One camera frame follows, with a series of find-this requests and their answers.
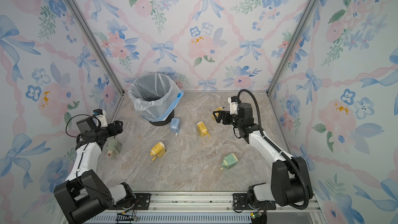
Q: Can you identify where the green pencil sharpener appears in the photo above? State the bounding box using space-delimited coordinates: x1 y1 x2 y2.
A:
220 153 238 170
106 139 122 157

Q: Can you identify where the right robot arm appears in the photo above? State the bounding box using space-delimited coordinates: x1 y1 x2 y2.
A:
212 103 313 210

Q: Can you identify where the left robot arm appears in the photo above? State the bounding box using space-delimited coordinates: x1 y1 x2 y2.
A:
54 117 137 224

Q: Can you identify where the blue pencil sharpener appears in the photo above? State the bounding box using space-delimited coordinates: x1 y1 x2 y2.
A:
170 118 180 136

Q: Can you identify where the black trash bin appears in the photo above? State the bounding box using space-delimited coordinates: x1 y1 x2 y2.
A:
149 110 175 127

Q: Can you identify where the clear trash bag blue band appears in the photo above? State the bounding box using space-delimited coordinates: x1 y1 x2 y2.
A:
127 73 184 122

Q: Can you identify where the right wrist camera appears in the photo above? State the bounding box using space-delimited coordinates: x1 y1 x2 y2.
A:
228 96 239 115

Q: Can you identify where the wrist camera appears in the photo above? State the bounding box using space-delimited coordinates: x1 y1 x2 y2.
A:
93 109 108 127
228 96 239 115

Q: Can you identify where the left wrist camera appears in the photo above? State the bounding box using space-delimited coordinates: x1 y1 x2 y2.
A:
93 109 108 127

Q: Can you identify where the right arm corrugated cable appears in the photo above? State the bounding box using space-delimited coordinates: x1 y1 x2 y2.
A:
237 89 311 211

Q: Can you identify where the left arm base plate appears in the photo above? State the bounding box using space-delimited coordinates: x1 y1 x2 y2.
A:
109 193 151 211

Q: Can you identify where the left corner aluminium post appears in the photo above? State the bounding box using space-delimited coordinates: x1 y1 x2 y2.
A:
51 0 125 95

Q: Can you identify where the corner aluminium post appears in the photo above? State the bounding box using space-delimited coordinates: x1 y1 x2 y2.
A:
51 0 125 95
267 0 319 97

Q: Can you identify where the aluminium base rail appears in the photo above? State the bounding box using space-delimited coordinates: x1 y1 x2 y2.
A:
58 190 324 224

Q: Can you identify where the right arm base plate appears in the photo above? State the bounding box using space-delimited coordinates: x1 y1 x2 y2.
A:
232 193 276 212

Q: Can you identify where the right corner aluminium post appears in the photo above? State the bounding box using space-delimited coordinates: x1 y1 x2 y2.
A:
267 0 319 97

